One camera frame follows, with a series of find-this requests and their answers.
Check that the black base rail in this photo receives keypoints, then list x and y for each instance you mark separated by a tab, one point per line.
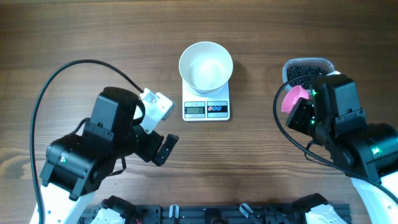
309	209

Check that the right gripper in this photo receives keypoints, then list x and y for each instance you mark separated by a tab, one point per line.
294	121

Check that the white digital kitchen scale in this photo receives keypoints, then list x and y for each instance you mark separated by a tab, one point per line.
211	106

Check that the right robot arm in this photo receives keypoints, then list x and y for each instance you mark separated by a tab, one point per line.
330	113

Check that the clear plastic container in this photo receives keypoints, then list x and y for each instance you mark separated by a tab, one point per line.
310	61

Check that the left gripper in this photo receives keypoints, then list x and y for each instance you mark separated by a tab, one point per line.
149	151

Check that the black beans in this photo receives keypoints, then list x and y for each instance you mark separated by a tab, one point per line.
303	75

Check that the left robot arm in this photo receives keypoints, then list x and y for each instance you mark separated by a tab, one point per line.
122	123

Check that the pink measuring scoop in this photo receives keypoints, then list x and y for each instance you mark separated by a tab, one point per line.
292	98

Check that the white bowl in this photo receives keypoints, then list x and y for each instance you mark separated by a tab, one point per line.
205	66

